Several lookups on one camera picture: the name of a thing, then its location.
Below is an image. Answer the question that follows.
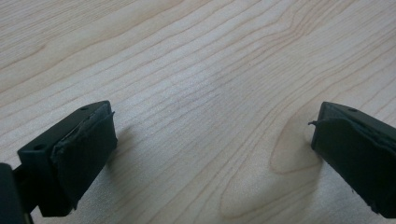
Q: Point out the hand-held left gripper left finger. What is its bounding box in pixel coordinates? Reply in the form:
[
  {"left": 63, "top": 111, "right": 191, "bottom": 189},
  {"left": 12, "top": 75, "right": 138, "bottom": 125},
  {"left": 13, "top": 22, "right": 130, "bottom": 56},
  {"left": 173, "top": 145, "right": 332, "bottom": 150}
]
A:
[{"left": 17, "top": 100, "right": 119, "bottom": 218}]

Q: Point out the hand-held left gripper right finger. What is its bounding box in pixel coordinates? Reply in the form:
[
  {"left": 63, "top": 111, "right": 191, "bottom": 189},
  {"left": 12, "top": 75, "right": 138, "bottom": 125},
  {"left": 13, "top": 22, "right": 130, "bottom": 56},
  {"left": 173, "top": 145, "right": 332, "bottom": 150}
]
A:
[{"left": 307, "top": 101, "right": 396, "bottom": 219}]

